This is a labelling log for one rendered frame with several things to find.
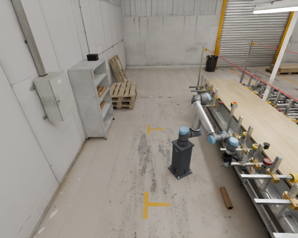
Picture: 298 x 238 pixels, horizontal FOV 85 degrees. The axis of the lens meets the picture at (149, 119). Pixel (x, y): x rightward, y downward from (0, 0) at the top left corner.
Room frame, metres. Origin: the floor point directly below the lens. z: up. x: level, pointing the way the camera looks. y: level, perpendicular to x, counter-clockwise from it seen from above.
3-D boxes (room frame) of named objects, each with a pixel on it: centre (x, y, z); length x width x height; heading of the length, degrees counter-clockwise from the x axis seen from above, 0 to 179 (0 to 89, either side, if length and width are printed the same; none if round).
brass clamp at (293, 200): (0.78, -1.15, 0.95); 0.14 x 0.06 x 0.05; 177
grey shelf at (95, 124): (3.31, 1.16, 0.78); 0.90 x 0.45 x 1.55; 178
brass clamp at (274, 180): (1.03, -1.17, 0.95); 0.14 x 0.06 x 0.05; 177
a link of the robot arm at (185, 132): (1.95, -0.52, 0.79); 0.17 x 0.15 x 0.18; 103
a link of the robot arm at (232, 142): (1.28, -0.85, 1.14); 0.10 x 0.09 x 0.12; 13
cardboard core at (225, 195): (1.39, -1.08, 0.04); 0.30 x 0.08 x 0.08; 177
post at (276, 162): (1.05, -1.17, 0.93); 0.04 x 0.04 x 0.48; 87
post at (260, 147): (1.30, -1.18, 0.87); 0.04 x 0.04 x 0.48; 87
